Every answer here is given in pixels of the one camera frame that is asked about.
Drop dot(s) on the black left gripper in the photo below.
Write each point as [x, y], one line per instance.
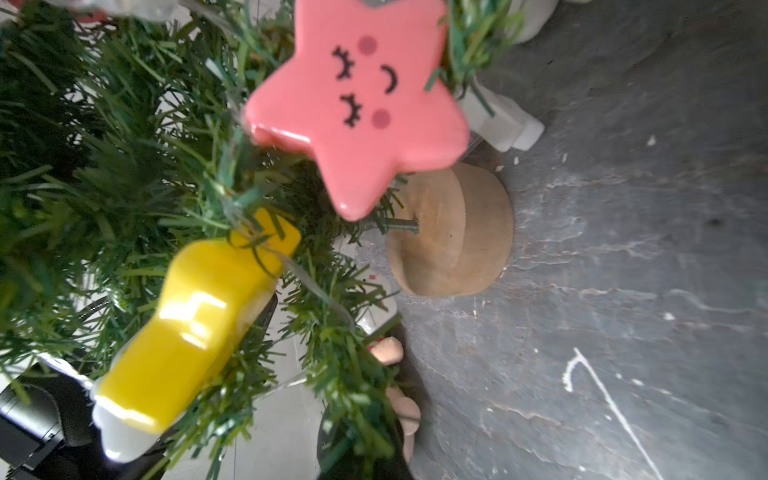
[51, 435]

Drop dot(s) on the small green christmas tree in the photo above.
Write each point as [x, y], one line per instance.
[123, 141]

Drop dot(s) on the pink star light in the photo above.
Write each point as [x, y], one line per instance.
[358, 97]

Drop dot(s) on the white star light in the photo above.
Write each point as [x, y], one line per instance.
[508, 127]

